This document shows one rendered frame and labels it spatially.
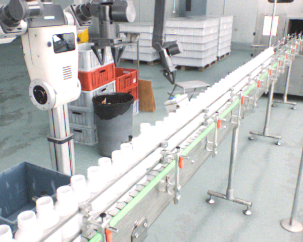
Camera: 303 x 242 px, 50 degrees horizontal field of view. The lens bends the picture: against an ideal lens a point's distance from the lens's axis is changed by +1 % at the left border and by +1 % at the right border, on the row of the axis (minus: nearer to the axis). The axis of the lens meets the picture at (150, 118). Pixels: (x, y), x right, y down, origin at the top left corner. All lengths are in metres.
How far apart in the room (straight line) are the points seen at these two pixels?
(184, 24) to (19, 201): 6.73
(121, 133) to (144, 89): 1.53
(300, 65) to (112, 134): 3.50
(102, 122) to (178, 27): 4.93
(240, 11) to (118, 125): 8.76
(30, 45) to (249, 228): 1.98
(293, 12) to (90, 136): 3.68
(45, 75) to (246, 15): 10.25
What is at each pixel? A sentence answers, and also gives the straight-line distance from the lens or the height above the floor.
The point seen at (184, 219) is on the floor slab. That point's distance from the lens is 2.66.
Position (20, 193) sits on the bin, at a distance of 1.57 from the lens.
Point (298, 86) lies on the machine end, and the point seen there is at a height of 0.26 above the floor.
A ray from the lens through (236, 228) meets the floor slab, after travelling 2.64.
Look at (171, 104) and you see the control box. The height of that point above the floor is 1.09.
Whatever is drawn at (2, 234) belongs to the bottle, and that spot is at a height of 1.14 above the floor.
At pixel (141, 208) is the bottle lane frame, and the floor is 0.94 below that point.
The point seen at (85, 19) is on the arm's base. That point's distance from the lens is 1.77.
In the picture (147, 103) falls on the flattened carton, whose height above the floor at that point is 0.14.
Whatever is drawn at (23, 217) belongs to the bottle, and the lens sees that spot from 0.82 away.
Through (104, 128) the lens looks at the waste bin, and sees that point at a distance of 3.37.
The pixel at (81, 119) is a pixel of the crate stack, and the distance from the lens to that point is 3.79.
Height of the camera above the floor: 1.62
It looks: 20 degrees down
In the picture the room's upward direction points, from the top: straight up
